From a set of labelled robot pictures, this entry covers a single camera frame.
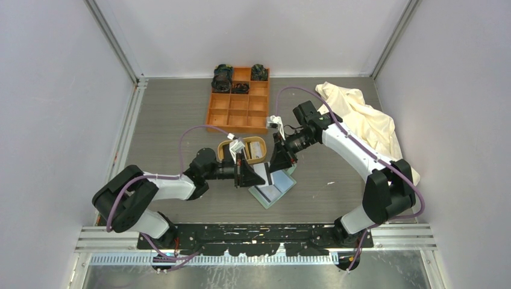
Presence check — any large dark rolled belt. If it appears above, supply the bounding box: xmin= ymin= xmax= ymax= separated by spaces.
xmin=211 ymin=64 xmax=234 ymax=93

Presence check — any stack of cards in tray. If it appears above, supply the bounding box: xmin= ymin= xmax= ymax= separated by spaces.
xmin=245 ymin=141 xmax=263 ymax=160

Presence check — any slotted cable duct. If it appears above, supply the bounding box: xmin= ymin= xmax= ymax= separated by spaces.
xmin=89 ymin=252 xmax=339 ymax=266

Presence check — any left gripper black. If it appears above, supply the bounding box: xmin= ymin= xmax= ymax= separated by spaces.
xmin=204 ymin=153 xmax=265 ymax=188

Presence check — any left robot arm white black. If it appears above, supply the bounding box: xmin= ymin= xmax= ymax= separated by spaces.
xmin=92 ymin=148 xmax=266 ymax=249

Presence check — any small dark rolled belt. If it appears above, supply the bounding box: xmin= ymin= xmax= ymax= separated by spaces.
xmin=251 ymin=64 xmax=269 ymax=81

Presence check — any cream cloth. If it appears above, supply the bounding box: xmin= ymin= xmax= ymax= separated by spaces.
xmin=315 ymin=82 xmax=403 ymax=161

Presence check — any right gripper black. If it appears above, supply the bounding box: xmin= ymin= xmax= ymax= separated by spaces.
xmin=268 ymin=129 xmax=317 ymax=173

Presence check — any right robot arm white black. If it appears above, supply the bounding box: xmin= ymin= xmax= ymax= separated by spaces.
xmin=266 ymin=101 xmax=416 ymax=247

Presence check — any orange compartment organizer tray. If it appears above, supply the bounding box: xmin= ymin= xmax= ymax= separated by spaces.
xmin=205 ymin=66 xmax=270 ymax=135

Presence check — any green card holder wallet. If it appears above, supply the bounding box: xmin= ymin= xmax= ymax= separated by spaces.
xmin=248 ymin=165 xmax=296 ymax=209

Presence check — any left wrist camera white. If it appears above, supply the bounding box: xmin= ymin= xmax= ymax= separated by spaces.
xmin=227 ymin=133 xmax=245 ymax=160

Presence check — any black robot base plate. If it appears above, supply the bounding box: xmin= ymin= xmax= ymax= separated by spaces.
xmin=137 ymin=222 xmax=374 ymax=258

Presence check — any tan oval card tray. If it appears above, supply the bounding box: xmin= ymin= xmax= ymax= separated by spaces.
xmin=217 ymin=136 xmax=267 ymax=165

